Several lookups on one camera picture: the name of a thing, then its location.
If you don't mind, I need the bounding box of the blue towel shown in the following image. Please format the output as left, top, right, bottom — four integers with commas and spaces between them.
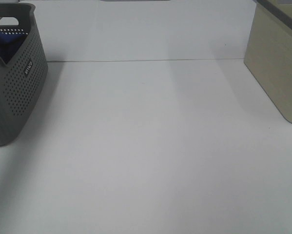
0, 32, 27, 64

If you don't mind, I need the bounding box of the grey perforated laundry basket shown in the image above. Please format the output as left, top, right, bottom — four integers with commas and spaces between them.
0, 3, 48, 146

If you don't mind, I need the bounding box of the beige plastic bin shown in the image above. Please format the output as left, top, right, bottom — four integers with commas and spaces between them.
244, 0, 292, 123

